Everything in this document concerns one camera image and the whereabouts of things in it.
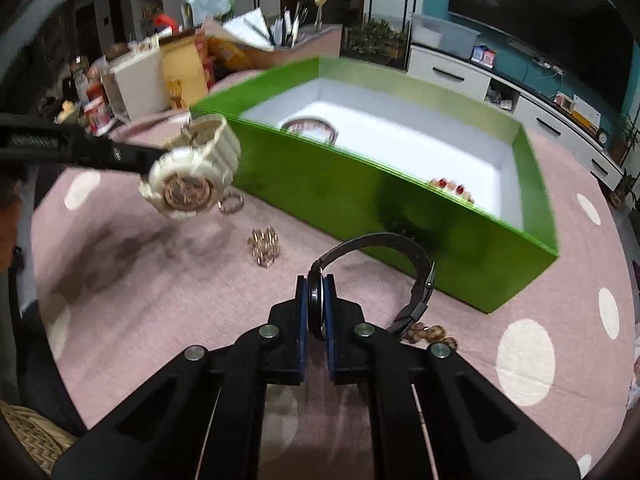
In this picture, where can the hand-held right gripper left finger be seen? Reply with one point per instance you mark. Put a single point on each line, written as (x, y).
(300, 310)

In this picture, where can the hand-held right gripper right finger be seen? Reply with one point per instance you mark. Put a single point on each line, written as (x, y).
(329, 310)

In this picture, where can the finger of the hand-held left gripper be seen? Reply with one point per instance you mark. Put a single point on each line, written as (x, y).
(75, 135)
(85, 157)

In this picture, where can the black wrist watch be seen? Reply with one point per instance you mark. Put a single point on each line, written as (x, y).
(400, 245)

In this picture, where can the cream wrist watch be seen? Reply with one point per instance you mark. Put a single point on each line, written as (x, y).
(185, 185)

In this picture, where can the green cardboard box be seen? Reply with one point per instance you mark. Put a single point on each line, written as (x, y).
(350, 195)

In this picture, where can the metal bangle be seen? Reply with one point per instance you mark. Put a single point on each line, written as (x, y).
(310, 121)

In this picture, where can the person's left hand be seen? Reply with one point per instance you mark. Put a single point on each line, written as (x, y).
(9, 230)

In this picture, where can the red and white cup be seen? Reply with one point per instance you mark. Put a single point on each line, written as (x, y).
(98, 116)

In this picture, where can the white carton box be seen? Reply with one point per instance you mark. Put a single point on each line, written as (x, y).
(137, 85)

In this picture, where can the yellow bear packet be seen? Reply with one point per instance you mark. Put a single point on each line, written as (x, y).
(182, 77)

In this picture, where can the orange snack bag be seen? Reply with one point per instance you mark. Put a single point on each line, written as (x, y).
(230, 55)

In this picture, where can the green and white packet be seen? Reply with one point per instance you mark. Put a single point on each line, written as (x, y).
(207, 7)

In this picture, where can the white paper sheet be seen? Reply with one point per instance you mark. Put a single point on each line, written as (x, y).
(235, 30)

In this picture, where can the black pencil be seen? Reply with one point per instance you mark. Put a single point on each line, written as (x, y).
(259, 32)

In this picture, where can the wicker basket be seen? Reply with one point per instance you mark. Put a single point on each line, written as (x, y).
(35, 440)

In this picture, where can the pink desk organizer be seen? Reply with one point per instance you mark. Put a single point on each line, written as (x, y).
(320, 45)

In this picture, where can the white television cabinet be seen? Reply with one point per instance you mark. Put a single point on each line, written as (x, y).
(450, 72)

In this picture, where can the bushy potted plant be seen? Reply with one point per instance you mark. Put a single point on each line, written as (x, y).
(375, 42)

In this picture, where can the clear plastic storage bin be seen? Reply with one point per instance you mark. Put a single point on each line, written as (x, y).
(442, 35)

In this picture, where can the blue and red card stands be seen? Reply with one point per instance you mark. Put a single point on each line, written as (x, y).
(484, 55)

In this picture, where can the small white display device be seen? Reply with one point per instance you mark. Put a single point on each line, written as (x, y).
(564, 101)

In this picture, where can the small potted plant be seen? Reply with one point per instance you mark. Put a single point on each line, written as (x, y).
(625, 190)

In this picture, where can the small alarm clock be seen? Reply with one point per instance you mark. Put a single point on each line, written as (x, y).
(602, 136)

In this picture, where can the yellow and white box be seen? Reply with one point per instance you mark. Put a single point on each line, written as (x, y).
(585, 110)

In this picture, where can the white power strip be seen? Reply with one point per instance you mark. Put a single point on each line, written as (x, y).
(547, 66)

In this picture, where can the tall potted plant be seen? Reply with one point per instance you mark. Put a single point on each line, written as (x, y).
(627, 137)

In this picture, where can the black television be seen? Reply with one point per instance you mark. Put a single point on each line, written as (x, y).
(540, 5)

